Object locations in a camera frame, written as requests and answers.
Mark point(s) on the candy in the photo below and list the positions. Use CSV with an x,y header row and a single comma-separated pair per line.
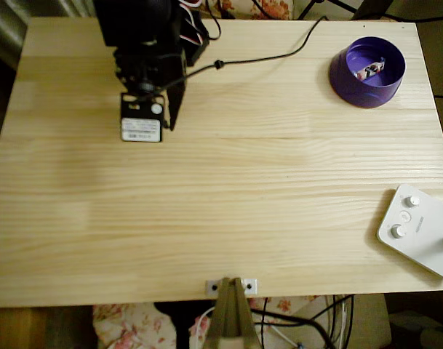
x,y
370,70

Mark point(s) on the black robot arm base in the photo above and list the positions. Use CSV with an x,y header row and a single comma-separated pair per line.
x,y
199,47

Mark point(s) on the purple bowl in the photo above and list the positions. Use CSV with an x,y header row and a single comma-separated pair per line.
x,y
366,91

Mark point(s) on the floral pink cloth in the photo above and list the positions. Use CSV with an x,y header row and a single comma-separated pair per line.
x,y
272,7
126,327

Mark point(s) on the dark upholstered couch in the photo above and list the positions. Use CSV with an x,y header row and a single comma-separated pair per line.
x,y
4,32

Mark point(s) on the white lamp base with knobs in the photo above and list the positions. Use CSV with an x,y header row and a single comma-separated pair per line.
x,y
417,236

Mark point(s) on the beige box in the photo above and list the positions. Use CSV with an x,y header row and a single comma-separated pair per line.
x,y
370,316

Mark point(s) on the white metal bracket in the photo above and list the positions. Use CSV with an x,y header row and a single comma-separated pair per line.
x,y
211,286

